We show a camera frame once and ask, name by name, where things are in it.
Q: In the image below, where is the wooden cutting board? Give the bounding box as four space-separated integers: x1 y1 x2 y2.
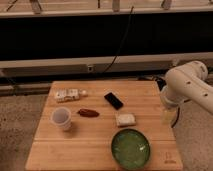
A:
25 81 183 171

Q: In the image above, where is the white ceramic cup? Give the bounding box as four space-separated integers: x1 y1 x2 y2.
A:
51 107 71 131

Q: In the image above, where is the white sponge block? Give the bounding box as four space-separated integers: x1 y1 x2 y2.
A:
116 114 136 127

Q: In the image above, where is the black smartphone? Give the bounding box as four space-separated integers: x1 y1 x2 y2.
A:
104 93 123 110

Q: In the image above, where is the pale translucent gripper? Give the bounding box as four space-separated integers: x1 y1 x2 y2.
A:
162 108 177 125

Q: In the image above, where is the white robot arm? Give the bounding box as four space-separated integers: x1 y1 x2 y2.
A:
159 61 213 124

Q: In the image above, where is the black hanging cable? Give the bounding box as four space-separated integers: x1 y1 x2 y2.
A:
101 4 135 75

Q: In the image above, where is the white metal rail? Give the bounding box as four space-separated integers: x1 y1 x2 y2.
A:
0 52 213 78

